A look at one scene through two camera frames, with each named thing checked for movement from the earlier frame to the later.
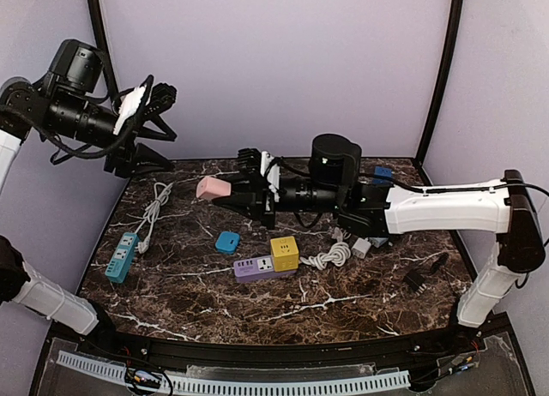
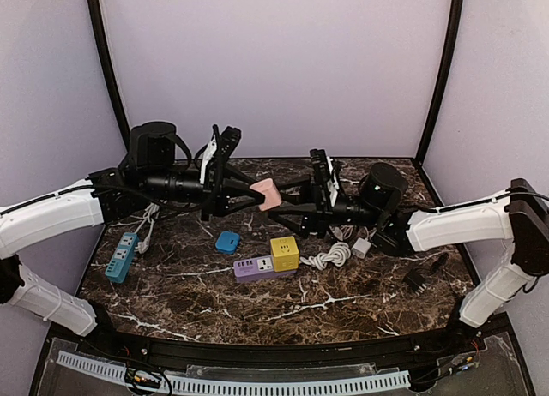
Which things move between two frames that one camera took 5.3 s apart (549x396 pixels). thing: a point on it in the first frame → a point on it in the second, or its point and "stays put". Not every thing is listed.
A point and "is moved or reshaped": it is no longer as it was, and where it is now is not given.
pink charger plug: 209,188 is moved or reshaped
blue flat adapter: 227,242 stays put
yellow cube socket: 286,254 stays put
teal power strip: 120,266 stays put
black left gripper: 129,143 → 213,190
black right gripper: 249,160 → 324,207
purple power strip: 256,267 stays put
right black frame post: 443,80 stays put
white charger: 361,247 stays put
